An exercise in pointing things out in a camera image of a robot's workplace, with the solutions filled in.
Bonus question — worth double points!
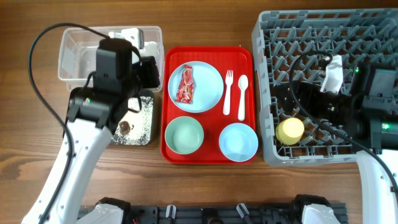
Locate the red snack wrapper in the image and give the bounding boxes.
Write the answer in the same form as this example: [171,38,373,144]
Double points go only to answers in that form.
[175,65,195,104]

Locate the black waste tray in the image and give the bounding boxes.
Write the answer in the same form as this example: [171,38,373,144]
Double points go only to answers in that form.
[63,88,153,148]

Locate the white plastic spoon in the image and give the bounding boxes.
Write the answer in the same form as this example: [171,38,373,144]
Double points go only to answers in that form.
[238,75,248,121]

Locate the red serving tray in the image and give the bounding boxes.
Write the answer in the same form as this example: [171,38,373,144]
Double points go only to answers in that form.
[160,47,256,165]

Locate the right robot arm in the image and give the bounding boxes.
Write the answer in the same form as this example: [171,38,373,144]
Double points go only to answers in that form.
[274,62,397,223]

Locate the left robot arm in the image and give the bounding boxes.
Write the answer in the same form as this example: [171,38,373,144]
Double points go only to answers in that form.
[22,38,159,223]

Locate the clear plastic bin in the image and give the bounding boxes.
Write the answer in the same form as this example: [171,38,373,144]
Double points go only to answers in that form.
[58,26,165,92]

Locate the rice and food scraps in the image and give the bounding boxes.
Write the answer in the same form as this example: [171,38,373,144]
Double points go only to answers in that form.
[111,96,154,146]

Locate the yellow cup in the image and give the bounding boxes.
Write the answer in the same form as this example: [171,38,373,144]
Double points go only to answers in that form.
[275,118,305,145]

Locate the white tissue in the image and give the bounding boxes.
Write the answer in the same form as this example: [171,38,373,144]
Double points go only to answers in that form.
[139,41,161,62]

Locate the light blue bowl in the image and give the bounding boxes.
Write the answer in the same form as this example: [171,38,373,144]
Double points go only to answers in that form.
[219,123,259,162]

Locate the light blue plate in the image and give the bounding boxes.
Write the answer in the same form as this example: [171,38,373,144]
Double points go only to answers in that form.
[167,61,224,113]

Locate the white plastic fork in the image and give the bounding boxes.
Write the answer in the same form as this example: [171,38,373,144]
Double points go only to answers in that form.
[223,70,234,115]

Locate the grey dishwasher rack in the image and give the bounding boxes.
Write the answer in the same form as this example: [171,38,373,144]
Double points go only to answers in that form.
[251,9,397,166]

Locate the green bowl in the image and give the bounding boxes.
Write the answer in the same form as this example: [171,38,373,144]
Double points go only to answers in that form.
[164,116,205,155]

